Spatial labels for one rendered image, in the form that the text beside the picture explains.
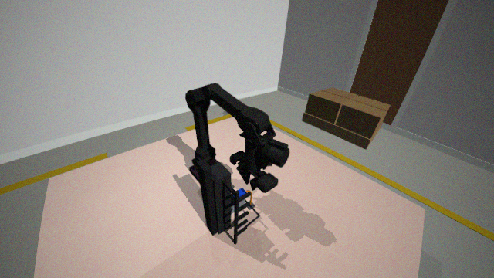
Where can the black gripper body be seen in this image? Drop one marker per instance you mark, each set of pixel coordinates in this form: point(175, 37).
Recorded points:
point(265, 182)

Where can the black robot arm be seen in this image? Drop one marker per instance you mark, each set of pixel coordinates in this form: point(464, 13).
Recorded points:
point(251, 120)

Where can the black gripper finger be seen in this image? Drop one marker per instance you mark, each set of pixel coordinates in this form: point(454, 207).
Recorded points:
point(253, 184)
point(245, 175)

